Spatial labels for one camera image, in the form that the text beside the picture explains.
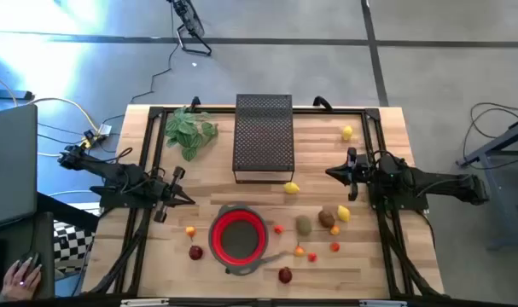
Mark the grey laptop lid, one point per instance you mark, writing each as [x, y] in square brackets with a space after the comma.
[9, 166]

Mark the silver edge bracket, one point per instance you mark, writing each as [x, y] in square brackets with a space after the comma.
[382, 303]
[143, 302]

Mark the person's hand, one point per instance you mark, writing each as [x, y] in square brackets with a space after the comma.
[19, 283]

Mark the black floor fan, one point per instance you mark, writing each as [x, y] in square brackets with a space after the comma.
[190, 19]

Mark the black white checkerboard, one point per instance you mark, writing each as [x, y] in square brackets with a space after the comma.
[71, 245]

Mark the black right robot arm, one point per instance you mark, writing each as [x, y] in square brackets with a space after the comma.
[438, 183]

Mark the red collapsible colander grey rim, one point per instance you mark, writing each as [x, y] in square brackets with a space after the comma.
[218, 232]

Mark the black perforated metal shelf rack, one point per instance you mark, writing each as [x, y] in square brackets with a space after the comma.
[263, 132]

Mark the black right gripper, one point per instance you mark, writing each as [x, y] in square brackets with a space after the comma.
[361, 170]

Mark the black desk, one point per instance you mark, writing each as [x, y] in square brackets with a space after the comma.
[45, 256]

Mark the small red round fruit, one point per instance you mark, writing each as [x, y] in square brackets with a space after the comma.
[312, 257]

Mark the green potted plant white pot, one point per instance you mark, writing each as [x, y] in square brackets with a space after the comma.
[186, 130]

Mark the small orange-red round fruit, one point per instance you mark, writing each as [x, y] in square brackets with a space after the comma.
[335, 246]

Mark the blue-grey metal table frame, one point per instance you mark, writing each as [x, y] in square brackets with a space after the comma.
[497, 143]

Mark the green kiwi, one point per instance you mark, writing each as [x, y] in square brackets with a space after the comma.
[303, 225]

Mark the grey power adapter box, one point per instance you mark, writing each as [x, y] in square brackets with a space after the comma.
[105, 129]

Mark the brown kiwi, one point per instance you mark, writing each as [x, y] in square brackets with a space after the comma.
[326, 218]

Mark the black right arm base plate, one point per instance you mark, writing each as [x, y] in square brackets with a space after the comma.
[412, 204]

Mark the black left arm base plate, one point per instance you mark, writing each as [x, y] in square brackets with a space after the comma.
[113, 201]

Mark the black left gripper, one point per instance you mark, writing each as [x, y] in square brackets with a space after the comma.
[167, 194]

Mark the black aluminium table frame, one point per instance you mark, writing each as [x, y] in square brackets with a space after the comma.
[348, 111]

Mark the yellow lemon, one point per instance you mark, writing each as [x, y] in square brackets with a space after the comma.
[344, 213]
[347, 132]
[291, 188]

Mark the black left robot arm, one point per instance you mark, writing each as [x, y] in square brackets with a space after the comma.
[113, 172]

